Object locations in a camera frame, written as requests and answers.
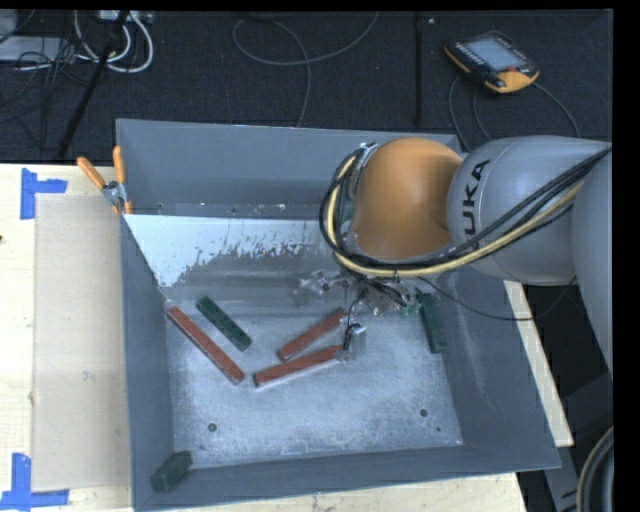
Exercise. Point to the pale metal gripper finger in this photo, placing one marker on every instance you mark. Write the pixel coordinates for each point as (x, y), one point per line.
(316, 295)
(320, 279)

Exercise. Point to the pale flat board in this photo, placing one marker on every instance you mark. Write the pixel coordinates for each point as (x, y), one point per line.
(80, 350)

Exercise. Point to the grey metal bin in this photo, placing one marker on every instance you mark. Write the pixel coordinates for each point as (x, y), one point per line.
(310, 420)

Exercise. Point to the red-brown flat block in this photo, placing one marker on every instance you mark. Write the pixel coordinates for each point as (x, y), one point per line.
(309, 337)
(295, 369)
(206, 346)

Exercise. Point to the dark green flat block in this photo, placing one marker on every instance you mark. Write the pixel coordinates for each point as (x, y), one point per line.
(433, 325)
(224, 324)
(171, 471)

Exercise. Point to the black cylinder on white bracket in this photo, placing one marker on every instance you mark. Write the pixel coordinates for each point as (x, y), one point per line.
(356, 341)

